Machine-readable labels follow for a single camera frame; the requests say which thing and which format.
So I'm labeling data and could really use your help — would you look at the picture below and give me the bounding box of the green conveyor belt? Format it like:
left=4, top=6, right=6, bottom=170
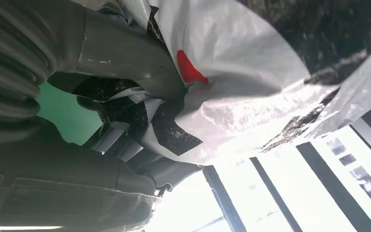
left=36, top=82, right=103, bottom=146

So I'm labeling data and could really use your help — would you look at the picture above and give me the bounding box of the ribbed grey right arm sleeve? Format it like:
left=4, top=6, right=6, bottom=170
left=0, top=0, right=87, bottom=148

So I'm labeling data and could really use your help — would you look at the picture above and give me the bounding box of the dark window frame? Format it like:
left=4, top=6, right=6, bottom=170
left=192, top=96, right=371, bottom=232

